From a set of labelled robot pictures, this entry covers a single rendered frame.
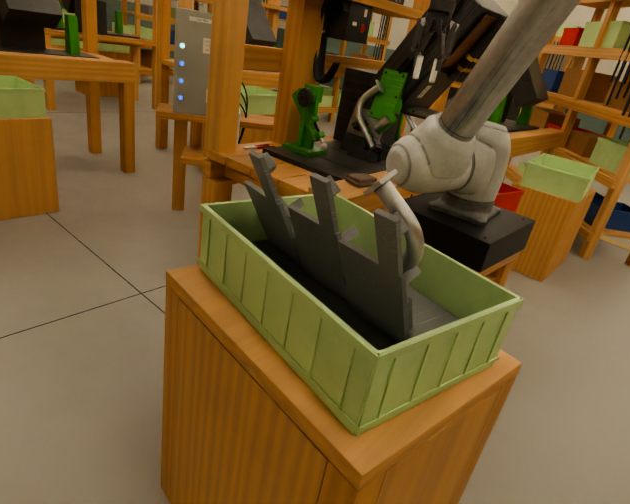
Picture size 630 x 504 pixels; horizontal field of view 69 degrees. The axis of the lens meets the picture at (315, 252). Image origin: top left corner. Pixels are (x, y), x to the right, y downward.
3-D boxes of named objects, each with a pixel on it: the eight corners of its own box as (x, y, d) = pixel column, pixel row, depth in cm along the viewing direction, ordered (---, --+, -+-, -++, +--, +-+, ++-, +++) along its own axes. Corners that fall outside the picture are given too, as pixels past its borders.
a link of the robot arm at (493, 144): (507, 201, 139) (533, 129, 129) (464, 205, 130) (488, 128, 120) (469, 182, 151) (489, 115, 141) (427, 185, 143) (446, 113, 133)
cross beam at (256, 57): (395, 79, 274) (399, 63, 270) (228, 67, 177) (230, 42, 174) (388, 78, 276) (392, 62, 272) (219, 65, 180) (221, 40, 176)
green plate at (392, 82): (397, 126, 203) (415, 79, 198) (389, 122, 196) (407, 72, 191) (376, 120, 209) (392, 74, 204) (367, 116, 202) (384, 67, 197)
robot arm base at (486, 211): (504, 210, 149) (510, 194, 147) (483, 227, 133) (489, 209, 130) (452, 192, 158) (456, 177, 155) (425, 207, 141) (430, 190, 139)
